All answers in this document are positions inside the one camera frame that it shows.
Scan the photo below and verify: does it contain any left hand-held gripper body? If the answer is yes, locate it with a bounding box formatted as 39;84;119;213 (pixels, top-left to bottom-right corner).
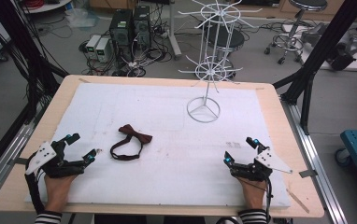
25;139;86;179

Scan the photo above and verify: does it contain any black device on white board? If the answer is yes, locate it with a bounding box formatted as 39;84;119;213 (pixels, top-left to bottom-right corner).
300;21;357;73

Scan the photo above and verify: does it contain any tangle of floor cables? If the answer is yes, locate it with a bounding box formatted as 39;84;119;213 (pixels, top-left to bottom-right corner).
79;6;180;78

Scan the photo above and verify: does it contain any wooden stick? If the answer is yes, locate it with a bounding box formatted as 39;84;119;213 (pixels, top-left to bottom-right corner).
286;188;310;215

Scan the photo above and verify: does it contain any black metal frame post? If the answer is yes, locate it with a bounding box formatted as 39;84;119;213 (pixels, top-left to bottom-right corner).
0;0;70;185
272;0;357;136

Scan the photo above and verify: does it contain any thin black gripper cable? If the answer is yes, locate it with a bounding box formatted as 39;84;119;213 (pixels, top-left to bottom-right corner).
264;178;275;224

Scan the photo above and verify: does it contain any black sleeved gripper cable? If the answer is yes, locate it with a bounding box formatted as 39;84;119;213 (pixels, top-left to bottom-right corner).
23;153;46;216

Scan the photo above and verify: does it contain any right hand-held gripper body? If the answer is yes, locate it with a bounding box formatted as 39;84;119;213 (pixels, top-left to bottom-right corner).
229;147;293;183

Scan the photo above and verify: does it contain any person's right hand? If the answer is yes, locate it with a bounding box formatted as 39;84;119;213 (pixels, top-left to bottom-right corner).
237;176;268;211

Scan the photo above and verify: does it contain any dark red bow tie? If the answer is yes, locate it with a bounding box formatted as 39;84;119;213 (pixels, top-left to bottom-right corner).
109;123;153;161

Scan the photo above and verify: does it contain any white round table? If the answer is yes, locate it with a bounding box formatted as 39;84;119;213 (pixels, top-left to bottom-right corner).
20;0;72;15

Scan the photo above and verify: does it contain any black computer tower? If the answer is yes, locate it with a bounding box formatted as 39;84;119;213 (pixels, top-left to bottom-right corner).
108;8;135;63
132;5;151;50

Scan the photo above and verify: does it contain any white power supply box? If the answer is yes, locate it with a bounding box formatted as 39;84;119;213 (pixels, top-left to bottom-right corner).
85;34;102;54
94;37;111;63

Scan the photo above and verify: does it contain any aluminium rail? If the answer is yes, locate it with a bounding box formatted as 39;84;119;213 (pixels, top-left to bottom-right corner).
279;96;350;224
0;98;51;213

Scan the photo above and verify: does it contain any white foam mat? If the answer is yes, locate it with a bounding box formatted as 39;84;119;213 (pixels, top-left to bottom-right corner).
24;81;292;209

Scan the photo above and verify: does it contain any chrome swivel stool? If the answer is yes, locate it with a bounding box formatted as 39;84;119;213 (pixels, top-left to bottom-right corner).
263;0;329;66

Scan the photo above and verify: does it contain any white wire display rack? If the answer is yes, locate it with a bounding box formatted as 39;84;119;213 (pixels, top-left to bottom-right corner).
178;0;264;124

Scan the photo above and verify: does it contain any black round stool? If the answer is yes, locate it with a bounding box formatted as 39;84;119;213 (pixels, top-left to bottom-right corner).
202;25;247;79

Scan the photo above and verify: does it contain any person's left hand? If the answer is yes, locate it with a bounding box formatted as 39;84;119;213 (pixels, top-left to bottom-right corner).
43;174;79;213

